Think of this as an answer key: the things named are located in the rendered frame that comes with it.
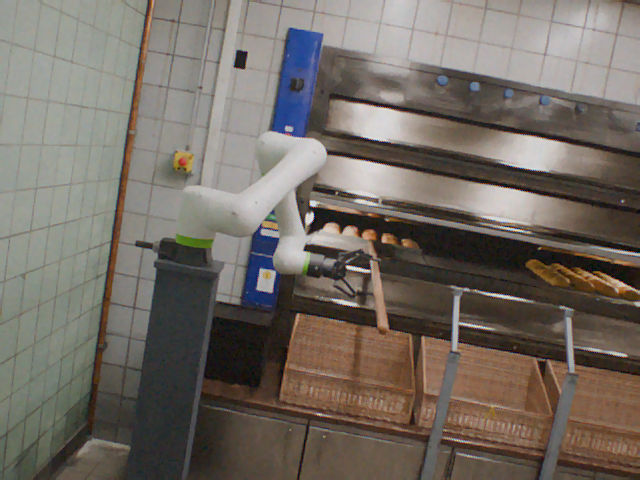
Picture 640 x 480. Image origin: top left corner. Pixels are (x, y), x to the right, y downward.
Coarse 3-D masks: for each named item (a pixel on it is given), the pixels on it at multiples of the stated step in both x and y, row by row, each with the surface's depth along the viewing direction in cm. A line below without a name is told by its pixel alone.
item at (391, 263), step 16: (336, 256) 334; (352, 256) 334; (416, 272) 333; (432, 272) 333; (448, 272) 333; (496, 288) 333; (512, 288) 332; (528, 288) 332; (544, 288) 333; (592, 304) 331; (608, 304) 331; (624, 304) 331
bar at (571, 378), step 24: (432, 288) 297; (456, 288) 295; (456, 312) 290; (456, 336) 283; (456, 360) 277; (576, 384) 275; (432, 432) 281; (552, 432) 281; (432, 456) 282; (552, 456) 280
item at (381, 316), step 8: (368, 248) 345; (376, 256) 317; (376, 264) 295; (376, 272) 275; (376, 280) 259; (376, 288) 245; (376, 296) 233; (376, 304) 223; (384, 304) 223; (376, 312) 213; (384, 312) 211; (376, 320) 206; (384, 320) 200; (384, 328) 195
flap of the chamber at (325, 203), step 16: (336, 208) 328; (352, 208) 317; (368, 208) 316; (416, 224) 331; (432, 224) 318; (448, 224) 315; (464, 224) 315; (512, 240) 320; (528, 240) 314; (544, 240) 314; (592, 256) 322; (608, 256) 314; (624, 256) 314
